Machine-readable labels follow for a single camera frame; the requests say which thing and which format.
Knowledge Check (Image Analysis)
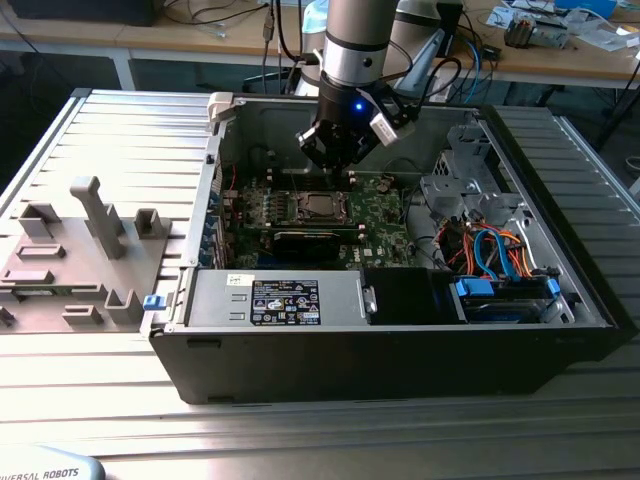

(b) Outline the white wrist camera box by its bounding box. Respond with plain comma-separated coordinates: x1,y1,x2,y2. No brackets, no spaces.
368,107,416,147

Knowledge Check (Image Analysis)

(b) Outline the wooden desk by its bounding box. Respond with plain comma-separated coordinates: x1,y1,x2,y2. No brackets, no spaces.
432,0,640,92
0,0,307,91

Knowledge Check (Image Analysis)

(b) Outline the copper CPU cooler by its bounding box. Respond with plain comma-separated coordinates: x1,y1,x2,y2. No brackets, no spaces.
503,13,536,50

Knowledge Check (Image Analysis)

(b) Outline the black graphics card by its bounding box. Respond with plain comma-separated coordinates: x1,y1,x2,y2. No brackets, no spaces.
269,227,344,262

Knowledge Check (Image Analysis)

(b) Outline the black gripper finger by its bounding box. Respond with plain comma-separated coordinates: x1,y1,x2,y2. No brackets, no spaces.
351,125,385,165
294,121,354,177

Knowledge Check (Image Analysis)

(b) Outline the blue box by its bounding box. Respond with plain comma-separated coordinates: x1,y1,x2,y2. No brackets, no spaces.
554,0,619,16

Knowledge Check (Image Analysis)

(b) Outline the metal socket cover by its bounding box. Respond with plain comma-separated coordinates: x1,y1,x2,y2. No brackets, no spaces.
295,189,347,224

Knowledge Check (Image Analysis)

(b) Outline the green motherboard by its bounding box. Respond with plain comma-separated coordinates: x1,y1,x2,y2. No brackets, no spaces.
222,172,419,269

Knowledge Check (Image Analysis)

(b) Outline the orange wire bundle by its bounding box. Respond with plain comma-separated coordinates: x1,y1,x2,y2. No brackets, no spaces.
444,227,539,279

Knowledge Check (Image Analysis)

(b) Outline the grey metal drive cage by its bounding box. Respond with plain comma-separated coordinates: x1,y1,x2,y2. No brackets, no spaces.
418,124,534,236

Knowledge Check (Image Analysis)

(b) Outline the beige case latch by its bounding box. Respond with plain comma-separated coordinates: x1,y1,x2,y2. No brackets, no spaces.
207,92,236,124

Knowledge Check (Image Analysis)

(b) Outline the silver CPU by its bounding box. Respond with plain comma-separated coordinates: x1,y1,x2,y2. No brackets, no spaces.
305,193,337,215

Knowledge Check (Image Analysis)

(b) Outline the blue disk carrier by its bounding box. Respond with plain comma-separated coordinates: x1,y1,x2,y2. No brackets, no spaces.
448,275,562,325

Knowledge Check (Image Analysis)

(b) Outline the black computer box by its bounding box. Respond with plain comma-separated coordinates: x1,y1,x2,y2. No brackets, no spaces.
7,0,161,27

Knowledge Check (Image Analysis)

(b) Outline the black PC case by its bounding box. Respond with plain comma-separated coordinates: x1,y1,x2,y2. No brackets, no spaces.
138,92,632,406

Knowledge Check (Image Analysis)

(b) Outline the wire locking lever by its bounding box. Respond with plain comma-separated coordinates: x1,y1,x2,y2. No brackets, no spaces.
285,154,303,199

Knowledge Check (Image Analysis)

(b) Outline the pale blue teach pendant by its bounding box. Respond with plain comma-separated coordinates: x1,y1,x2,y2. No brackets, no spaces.
0,443,107,480

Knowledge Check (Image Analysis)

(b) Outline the grey power supply unit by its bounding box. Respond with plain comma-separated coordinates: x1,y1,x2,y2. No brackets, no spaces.
185,269,371,327

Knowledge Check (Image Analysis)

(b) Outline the blue data cable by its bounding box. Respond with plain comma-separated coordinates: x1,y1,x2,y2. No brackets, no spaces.
472,225,522,287

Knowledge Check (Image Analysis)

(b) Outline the black upright box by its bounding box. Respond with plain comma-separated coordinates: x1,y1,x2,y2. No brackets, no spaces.
437,2,464,57

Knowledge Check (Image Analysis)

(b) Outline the grey metal device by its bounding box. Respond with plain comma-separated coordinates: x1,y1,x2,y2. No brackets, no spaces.
532,19,571,50

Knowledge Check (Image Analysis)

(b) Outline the grey parts rack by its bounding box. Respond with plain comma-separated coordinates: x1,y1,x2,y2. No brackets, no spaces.
0,175,174,335

